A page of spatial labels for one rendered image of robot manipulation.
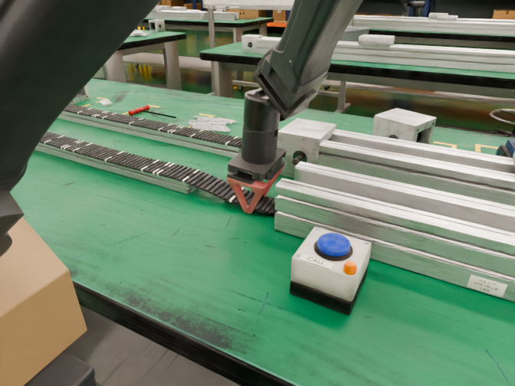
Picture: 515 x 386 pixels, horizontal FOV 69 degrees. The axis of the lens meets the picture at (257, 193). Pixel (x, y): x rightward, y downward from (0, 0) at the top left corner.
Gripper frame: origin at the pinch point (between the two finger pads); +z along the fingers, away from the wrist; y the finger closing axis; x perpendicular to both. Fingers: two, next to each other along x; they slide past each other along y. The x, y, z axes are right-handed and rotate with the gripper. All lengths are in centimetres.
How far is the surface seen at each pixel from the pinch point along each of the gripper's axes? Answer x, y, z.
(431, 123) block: -25.8, 34.9, -9.3
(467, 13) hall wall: -80, 1045, 44
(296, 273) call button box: -13.8, -18.4, -5.0
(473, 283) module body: -34.6, -8.1, -4.0
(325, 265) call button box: -17.0, -18.1, -7.5
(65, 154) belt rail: 47.9, 1.4, 4.5
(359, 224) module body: -18.9, -6.7, -6.8
